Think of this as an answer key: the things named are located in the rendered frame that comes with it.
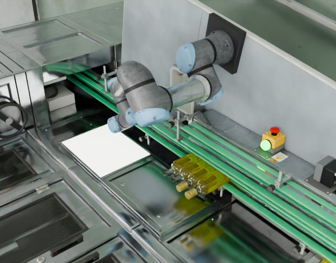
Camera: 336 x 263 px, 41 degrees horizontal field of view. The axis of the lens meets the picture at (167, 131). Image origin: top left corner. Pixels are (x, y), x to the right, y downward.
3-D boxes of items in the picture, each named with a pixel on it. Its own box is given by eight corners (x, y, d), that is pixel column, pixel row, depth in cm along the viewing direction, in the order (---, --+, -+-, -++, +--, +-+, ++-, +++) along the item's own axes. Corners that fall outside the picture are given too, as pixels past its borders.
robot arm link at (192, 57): (207, 34, 189) (182, 42, 182) (219, 63, 189) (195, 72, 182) (192, 44, 199) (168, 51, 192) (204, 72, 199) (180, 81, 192)
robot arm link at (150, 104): (217, 61, 192) (140, 81, 149) (231, 94, 192) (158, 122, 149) (195, 72, 199) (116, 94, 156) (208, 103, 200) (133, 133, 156)
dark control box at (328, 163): (324, 170, 182) (312, 178, 177) (328, 154, 178) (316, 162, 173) (343, 180, 177) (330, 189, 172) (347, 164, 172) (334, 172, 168)
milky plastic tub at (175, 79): (182, 99, 240) (169, 104, 236) (183, 60, 228) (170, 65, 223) (204, 112, 229) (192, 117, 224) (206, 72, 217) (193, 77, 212)
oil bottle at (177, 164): (202, 155, 222) (169, 172, 210) (203, 145, 219) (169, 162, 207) (210, 160, 218) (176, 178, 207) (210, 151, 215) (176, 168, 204)
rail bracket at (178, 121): (186, 133, 225) (167, 142, 218) (187, 104, 216) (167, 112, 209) (190, 136, 223) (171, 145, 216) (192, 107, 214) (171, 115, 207)
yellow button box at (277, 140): (271, 141, 200) (260, 146, 196) (273, 127, 196) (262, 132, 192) (284, 147, 195) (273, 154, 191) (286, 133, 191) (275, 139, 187)
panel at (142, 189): (109, 125, 267) (58, 145, 249) (109, 121, 266) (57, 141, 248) (216, 204, 209) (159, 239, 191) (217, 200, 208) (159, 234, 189)
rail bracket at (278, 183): (286, 175, 182) (265, 189, 175) (289, 160, 178) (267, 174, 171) (294, 180, 179) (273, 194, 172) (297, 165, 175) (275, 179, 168)
